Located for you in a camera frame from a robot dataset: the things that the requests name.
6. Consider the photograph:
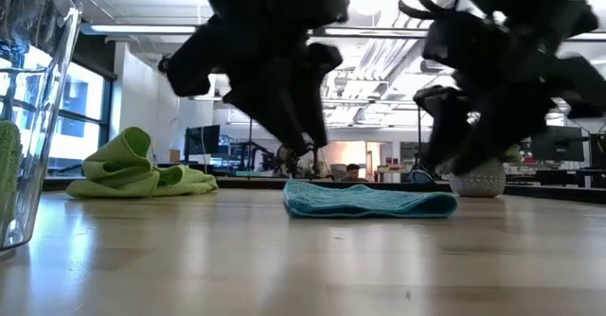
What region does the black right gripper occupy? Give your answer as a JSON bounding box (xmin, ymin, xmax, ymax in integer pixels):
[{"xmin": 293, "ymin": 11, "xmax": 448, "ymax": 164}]
[{"xmin": 414, "ymin": 10, "xmax": 606, "ymax": 175}]

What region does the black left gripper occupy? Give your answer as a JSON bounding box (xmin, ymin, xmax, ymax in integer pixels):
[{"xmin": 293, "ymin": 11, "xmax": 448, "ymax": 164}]
[{"xmin": 166, "ymin": 3, "xmax": 350, "ymax": 156}]

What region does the teal microfiber towel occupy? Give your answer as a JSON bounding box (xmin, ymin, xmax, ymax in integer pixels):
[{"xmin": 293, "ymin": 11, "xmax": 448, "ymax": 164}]
[{"xmin": 282, "ymin": 179, "xmax": 459, "ymax": 220}]

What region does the lime yellow microfiber towel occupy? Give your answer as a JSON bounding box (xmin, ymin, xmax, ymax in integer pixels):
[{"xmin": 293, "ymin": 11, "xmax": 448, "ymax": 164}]
[{"xmin": 65, "ymin": 126, "xmax": 219, "ymax": 199}]

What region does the clear plastic basket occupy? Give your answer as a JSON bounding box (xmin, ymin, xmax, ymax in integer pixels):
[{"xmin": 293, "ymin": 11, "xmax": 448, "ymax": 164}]
[{"xmin": 0, "ymin": 0, "xmax": 84, "ymax": 254}]

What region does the person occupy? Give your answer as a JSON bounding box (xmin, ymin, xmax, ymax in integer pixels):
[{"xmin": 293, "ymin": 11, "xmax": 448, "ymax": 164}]
[{"xmin": 340, "ymin": 163, "xmax": 368, "ymax": 184}]

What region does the black computer monitor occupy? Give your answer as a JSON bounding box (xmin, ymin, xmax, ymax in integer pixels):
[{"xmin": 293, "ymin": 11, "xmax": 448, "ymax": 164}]
[
  {"xmin": 184, "ymin": 124, "xmax": 222, "ymax": 157},
  {"xmin": 589, "ymin": 133, "xmax": 606, "ymax": 170},
  {"xmin": 529, "ymin": 125, "xmax": 586, "ymax": 163}
]

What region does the long ceiling light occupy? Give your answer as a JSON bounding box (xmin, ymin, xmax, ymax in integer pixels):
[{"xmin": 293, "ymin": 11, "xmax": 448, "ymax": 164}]
[
  {"xmin": 88, "ymin": 24, "xmax": 198, "ymax": 35},
  {"xmin": 324, "ymin": 26, "xmax": 430, "ymax": 39}
]

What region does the large office window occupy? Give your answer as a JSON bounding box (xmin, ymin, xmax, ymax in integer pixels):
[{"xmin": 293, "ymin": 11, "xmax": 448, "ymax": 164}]
[{"xmin": 0, "ymin": 45, "xmax": 114, "ymax": 175}]

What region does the black aluminium table frame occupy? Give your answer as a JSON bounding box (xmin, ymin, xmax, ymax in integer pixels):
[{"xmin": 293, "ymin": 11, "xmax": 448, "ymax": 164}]
[{"xmin": 42, "ymin": 175, "xmax": 606, "ymax": 204}]

